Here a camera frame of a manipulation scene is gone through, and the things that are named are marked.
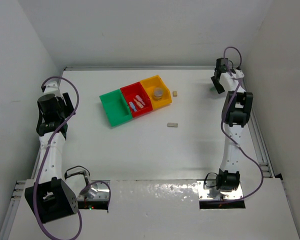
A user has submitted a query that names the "metal base plate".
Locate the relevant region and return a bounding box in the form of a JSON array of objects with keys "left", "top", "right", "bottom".
[
  {"left": 197, "top": 179, "right": 244, "bottom": 201},
  {"left": 77, "top": 180, "right": 110, "bottom": 201}
]

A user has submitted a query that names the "orange marker pen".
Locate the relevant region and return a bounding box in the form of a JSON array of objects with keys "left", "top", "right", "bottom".
[{"left": 133, "top": 98, "right": 144, "bottom": 109}]

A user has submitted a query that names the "yellow plastic bin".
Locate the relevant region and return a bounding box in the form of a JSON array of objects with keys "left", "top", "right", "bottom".
[{"left": 140, "top": 75, "right": 172, "bottom": 110}]

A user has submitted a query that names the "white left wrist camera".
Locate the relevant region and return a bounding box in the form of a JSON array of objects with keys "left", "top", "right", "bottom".
[{"left": 42, "top": 81, "right": 61, "bottom": 97}]

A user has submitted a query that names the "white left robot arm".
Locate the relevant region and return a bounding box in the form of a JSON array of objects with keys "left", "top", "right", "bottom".
[{"left": 35, "top": 92, "right": 79, "bottom": 224}]

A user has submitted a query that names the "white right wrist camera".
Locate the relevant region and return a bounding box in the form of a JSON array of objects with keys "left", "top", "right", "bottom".
[{"left": 235, "top": 69, "right": 245, "bottom": 79}]

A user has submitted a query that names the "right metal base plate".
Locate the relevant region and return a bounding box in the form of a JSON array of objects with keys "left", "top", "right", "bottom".
[{"left": 197, "top": 179, "right": 244, "bottom": 201}]

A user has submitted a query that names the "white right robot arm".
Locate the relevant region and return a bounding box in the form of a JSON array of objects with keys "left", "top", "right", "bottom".
[{"left": 211, "top": 57, "right": 254, "bottom": 192}]

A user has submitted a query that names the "red plastic bin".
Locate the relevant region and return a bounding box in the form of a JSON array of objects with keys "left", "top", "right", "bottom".
[{"left": 120, "top": 82, "right": 153, "bottom": 118}]

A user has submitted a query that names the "green plastic bin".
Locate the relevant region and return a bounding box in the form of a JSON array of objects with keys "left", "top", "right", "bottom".
[{"left": 99, "top": 89, "right": 133, "bottom": 127}]

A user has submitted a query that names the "aluminium frame rail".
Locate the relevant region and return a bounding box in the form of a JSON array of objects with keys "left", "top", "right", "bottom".
[{"left": 233, "top": 66, "right": 275, "bottom": 178}]

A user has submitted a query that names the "small beige eraser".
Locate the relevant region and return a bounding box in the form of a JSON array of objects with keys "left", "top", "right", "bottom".
[{"left": 172, "top": 91, "right": 178, "bottom": 97}]

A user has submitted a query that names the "grey rectangular eraser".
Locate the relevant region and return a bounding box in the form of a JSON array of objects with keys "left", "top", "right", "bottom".
[{"left": 167, "top": 122, "right": 178, "bottom": 128}]

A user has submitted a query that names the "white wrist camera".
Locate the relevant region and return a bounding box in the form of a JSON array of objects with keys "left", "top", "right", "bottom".
[
  {"left": 42, "top": 81, "right": 61, "bottom": 97},
  {"left": 235, "top": 69, "right": 245, "bottom": 79}
]

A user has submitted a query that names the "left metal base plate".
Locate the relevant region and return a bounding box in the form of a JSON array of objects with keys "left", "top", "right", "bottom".
[{"left": 77, "top": 180, "right": 110, "bottom": 201}]

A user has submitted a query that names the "blue marker pen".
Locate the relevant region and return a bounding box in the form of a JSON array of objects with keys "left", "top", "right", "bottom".
[{"left": 129, "top": 101, "right": 137, "bottom": 112}]

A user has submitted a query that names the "pink marker pen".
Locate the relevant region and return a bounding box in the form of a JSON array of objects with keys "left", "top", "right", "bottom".
[{"left": 135, "top": 95, "right": 146, "bottom": 106}]

